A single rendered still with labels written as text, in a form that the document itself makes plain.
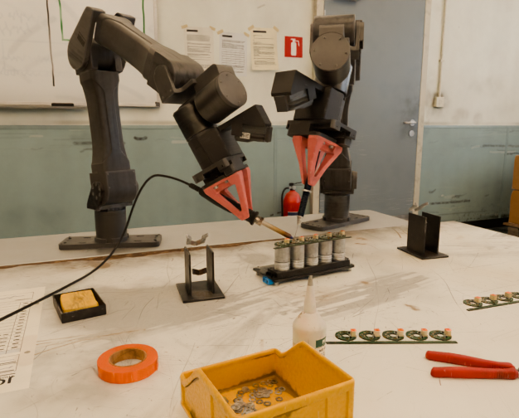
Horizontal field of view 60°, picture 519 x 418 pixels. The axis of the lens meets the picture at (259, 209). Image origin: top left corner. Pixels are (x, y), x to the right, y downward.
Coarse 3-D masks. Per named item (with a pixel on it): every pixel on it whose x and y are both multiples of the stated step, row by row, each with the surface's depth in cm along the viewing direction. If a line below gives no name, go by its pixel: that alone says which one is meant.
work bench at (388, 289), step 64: (128, 256) 86; (192, 256) 86; (256, 256) 86; (384, 256) 86; (512, 256) 86; (128, 320) 58; (192, 320) 58; (256, 320) 58; (384, 320) 58; (448, 320) 58; (512, 320) 58; (64, 384) 43; (128, 384) 43; (384, 384) 43; (448, 384) 43; (512, 384) 43
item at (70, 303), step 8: (56, 296) 63; (64, 296) 62; (72, 296) 62; (80, 296) 62; (88, 296) 62; (96, 296) 63; (56, 304) 59; (64, 304) 59; (72, 304) 59; (80, 304) 59; (88, 304) 59; (96, 304) 59; (104, 304) 59; (64, 312) 58; (72, 312) 57; (80, 312) 58; (88, 312) 58; (96, 312) 59; (104, 312) 59; (64, 320) 57; (72, 320) 57
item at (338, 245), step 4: (336, 240) 76; (340, 240) 75; (344, 240) 76; (332, 244) 76; (336, 244) 76; (340, 244) 76; (344, 244) 76; (332, 248) 76; (336, 248) 76; (340, 248) 76; (344, 248) 76; (332, 252) 76; (336, 252) 76; (340, 252) 76; (344, 252) 76; (332, 256) 76; (336, 256) 76; (340, 256) 76; (344, 256) 77
